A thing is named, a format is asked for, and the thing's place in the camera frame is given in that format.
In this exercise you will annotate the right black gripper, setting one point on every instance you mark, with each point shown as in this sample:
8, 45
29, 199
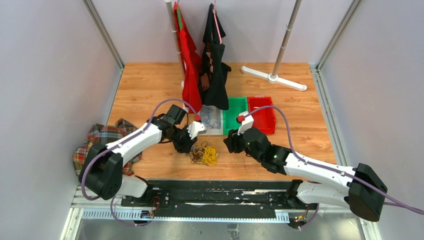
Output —
232, 141

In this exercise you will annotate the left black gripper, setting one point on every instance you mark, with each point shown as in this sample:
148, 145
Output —
186, 147

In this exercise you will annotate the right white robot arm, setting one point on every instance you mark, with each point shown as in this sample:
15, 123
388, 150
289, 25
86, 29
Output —
358, 189

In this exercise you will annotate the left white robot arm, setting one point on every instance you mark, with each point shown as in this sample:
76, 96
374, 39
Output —
102, 173

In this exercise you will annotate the white plastic bin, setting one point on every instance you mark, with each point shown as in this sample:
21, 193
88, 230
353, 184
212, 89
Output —
212, 118

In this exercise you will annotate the green plastic bin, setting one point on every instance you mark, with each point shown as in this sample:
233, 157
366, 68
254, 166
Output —
237, 105

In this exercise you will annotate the red plastic bin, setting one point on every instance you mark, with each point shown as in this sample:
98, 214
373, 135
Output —
264, 120

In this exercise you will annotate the red hanging shirt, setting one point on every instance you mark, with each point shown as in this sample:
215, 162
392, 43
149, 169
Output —
192, 65

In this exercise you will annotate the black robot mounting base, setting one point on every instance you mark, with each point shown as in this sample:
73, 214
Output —
217, 199

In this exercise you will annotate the black hanging garment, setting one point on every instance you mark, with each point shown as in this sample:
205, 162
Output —
213, 67

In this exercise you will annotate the white rack base foot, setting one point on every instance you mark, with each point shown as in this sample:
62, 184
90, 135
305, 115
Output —
274, 79

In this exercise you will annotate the plaid flannel shirt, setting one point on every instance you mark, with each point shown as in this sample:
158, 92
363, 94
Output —
100, 134

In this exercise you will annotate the right metal rack pole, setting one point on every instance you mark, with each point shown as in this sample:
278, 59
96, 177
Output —
286, 37

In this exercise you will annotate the metal rack pole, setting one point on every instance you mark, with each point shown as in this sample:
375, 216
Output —
170, 11
286, 37

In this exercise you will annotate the green clothes hanger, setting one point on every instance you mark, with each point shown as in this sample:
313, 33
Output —
179, 19

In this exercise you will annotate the pink clothes hanger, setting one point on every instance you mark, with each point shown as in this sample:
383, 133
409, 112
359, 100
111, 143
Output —
214, 11

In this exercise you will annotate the left metal rack pole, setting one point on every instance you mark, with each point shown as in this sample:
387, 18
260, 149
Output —
170, 11

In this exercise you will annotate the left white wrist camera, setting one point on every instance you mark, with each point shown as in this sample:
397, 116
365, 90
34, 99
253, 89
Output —
196, 128

